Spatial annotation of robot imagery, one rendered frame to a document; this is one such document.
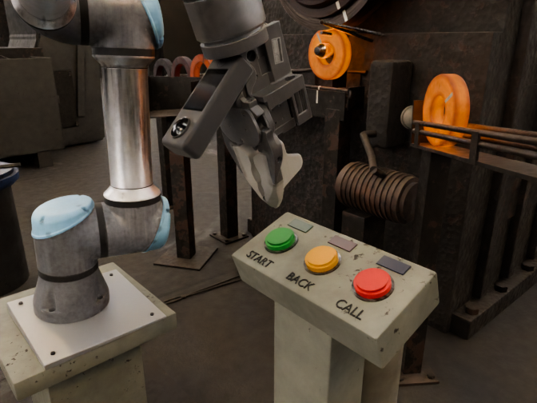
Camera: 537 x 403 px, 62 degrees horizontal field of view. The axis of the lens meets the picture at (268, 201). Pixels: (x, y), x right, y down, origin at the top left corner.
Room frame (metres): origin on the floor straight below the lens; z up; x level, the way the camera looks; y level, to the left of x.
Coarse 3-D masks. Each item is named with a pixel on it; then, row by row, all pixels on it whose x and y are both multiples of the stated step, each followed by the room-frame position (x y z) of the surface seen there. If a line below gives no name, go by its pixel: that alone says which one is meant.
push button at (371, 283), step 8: (360, 272) 0.44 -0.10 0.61; (368, 272) 0.44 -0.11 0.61; (376, 272) 0.43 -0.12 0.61; (384, 272) 0.43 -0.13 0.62; (360, 280) 0.43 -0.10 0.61; (368, 280) 0.43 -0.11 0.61; (376, 280) 0.42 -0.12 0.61; (384, 280) 0.42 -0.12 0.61; (360, 288) 0.42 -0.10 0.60; (368, 288) 0.41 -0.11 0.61; (376, 288) 0.41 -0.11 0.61; (384, 288) 0.41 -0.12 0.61; (368, 296) 0.41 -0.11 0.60; (376, 296) 0.41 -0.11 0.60
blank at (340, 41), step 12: (324, 36) 1.48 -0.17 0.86; (336, 36) 1.44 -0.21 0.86; (312, 48) 1.52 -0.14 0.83; (336, 48) 1.44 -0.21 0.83; (348, 48) 1.43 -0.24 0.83; (312, 60) 1.52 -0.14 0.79; (324, 60) 1.51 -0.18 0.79; (336, 60) 1.44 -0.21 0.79; (348, 60) 1.43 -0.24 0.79; (324, 72) 1.48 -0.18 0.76; (336, 72) 1.44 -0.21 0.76
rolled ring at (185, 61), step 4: (176, 60) 2.18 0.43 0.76; (180, 60) 2.15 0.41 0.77; (184, 60) 2.13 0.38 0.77; (188, 60) 2.13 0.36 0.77; (176, 64) 2.18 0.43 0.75; (180, 64) 2.18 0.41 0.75; (184, 64) 2.13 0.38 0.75; (188, 64) 2.11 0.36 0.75; (172, 68) 2.21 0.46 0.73; (176, 68) 2.20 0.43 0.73; (180, 68) 2.21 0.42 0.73; (188, 68) 2.10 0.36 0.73; (172, 72) 2.22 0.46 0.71; (176, 72) 2.21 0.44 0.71; (188, 72) 2.10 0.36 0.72; (172, 76) 2.22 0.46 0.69; (176, 76) 2.21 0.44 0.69; (188, 76) 2.11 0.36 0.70
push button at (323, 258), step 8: (320, 248) 0.49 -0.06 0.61; (328, 248) 0.49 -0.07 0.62; (312, 256) 0.48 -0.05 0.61; (320, 256) 0.48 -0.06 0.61; (328, 256) 0.48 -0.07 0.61; (336, 256) 0.48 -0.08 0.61; (312, 264) 0.47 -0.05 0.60; (320, 264) 0.47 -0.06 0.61; (328, 264) 0.47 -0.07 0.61; (320, 272) 0.47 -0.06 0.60
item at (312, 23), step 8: (280, 0) 1.60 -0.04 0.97; (360, 0) 1.35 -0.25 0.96; (368, 0) 1.33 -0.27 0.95; (376, 0) 1.37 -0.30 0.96; (288, 8) 1.57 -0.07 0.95; (352, 8) 1.37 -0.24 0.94; (360, 8) 1.35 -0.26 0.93; (368, 8) 1.38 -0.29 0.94; (296, 16) 1.54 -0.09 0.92; (304, 16) 1.51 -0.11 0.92; (336, 16) 1.41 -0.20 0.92; (352, 16) 1.37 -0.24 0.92; (360, 16) 1.41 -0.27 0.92; (304, 24) 1.51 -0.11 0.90; (312, 24) 1.48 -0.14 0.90; (320, 24) 1.46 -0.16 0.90; (344, 24) 1.45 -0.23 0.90
